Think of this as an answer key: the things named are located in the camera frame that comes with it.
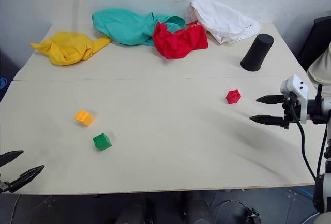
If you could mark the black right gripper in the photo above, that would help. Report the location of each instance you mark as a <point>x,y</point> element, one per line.
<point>291,112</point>

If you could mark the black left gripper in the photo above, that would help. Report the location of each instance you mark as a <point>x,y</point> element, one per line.
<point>3,186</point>

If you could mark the red toy brick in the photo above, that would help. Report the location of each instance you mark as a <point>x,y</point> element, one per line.
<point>233,96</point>

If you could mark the black upturned plastic cup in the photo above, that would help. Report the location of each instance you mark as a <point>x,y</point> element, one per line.
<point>256,53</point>

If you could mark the beige clothed bystander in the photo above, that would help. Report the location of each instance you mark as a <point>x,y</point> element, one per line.
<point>322,71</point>

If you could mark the black chair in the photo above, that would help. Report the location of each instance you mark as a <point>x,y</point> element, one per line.
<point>314,43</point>

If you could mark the orange toy brick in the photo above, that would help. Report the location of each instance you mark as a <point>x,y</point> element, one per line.
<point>84,117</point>

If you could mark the blue round object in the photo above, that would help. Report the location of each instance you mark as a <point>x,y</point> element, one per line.
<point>2,83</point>

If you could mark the green toy brick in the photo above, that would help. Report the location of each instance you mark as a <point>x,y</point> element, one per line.
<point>102,142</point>

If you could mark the white crumpled cloth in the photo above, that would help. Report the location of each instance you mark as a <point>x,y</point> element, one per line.
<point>222,21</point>

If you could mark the small black floor device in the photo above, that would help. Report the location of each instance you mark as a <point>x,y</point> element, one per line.
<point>253,216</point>

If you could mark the red crumpled cloth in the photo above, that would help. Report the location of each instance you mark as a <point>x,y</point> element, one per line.
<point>178,41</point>

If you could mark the yellow crumpled cloth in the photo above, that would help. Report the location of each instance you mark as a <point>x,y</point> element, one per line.
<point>68,48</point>

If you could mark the teal crumpled cloth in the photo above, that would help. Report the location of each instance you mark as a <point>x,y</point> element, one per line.
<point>124,26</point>

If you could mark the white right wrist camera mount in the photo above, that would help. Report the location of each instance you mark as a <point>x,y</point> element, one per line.
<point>297,87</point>

